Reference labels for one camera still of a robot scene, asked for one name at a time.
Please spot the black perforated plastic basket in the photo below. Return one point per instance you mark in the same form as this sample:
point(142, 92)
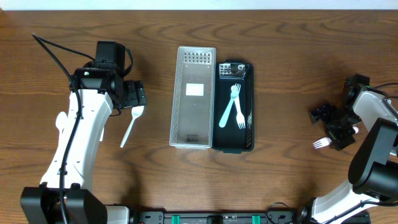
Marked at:
point(231, 139)

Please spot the white paper label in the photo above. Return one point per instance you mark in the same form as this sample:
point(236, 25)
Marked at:
point(194, 89)

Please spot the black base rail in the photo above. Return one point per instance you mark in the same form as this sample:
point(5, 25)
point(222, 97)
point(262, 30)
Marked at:
point(275, 216)

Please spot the mint green plastic fork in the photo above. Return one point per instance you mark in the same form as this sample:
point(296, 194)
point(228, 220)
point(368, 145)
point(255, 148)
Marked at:
point(225, 116)

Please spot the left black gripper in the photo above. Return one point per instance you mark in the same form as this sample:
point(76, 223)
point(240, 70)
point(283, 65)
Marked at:
point(135, 94)

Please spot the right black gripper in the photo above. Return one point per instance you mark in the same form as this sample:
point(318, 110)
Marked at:
point(334, 125)

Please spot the grey perforated plastic basket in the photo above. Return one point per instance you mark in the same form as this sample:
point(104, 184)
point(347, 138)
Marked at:
point(192, 116)

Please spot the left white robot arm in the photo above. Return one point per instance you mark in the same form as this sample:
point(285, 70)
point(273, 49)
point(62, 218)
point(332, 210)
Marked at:
point(64, 194)

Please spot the white plastic spoon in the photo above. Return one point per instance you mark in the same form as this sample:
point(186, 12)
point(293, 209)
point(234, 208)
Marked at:
point(102, 134)
point(135, 112)
point(61, 121)

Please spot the white plastic fork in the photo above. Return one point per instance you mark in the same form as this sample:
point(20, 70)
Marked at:
point(321, 142)
point(239, 117)

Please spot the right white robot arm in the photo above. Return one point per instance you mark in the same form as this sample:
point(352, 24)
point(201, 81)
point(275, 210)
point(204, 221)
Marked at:
point(372, 177)

